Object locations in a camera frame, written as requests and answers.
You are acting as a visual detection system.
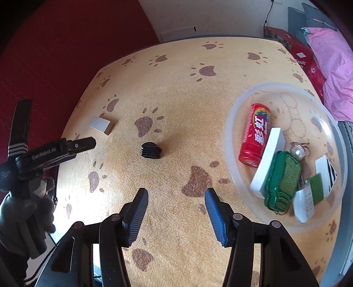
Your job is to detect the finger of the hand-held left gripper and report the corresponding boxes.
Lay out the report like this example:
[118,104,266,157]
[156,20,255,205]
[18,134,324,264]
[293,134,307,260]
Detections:
[69,137,97,153]

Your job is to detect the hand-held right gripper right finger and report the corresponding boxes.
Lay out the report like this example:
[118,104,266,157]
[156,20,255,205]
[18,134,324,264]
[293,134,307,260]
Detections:
[205,188,322,287]

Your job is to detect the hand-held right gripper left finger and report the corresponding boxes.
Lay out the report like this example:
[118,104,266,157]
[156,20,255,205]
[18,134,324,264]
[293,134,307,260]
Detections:
[23,188,149,287]

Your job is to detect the small white brown-sided box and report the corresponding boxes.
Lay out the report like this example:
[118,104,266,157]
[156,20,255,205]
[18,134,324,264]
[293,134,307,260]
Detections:
[89,116,115,136]

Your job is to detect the black ribbed cap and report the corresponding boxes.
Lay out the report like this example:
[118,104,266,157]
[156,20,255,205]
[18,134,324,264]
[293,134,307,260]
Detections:
[141,142,163,160]

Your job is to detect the green toy car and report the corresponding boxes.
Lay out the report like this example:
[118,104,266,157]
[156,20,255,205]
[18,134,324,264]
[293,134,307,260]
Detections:
[263,151,302,212]

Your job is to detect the white foam block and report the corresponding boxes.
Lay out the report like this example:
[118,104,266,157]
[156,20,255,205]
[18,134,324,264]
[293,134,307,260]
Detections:
[250,127,286,199]

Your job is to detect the pearl ring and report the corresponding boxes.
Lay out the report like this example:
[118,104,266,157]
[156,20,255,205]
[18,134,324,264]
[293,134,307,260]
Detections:
[290,142,310,160]

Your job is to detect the striped white box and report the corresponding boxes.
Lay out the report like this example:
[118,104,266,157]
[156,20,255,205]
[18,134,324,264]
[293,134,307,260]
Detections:
[315,155,338,198]

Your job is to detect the clear plastic bowl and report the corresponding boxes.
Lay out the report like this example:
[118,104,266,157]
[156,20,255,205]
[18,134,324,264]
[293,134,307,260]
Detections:
[225,82,347,231]

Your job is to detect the person's left hand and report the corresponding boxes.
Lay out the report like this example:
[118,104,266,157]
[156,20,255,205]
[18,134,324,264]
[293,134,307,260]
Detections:
[0,177,56,258]

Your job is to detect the red candy tube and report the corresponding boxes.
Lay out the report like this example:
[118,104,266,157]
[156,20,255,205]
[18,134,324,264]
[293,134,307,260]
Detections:
[238,103,271,168]

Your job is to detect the yellow paw-print blanket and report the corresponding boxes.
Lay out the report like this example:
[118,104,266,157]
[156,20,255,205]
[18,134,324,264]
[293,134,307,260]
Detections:
[55,34,345,287]

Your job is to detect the grey upholstered furniture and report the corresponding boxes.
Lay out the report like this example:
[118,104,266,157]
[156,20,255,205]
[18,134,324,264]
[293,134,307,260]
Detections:
[335,120,353,276]

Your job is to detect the red plastic bag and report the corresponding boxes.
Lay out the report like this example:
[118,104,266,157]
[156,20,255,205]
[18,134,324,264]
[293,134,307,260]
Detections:
[306,57,327,101]

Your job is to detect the red cardboard box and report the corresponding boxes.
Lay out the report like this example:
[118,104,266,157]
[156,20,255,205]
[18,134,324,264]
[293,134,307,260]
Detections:
[263,27,313,74]

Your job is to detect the pink bedding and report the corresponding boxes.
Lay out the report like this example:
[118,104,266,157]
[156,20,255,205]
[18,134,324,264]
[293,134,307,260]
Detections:
[302,27,353,122]

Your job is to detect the black cable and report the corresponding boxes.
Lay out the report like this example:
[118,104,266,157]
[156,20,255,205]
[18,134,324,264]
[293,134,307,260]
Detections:
[263,0,275,28]

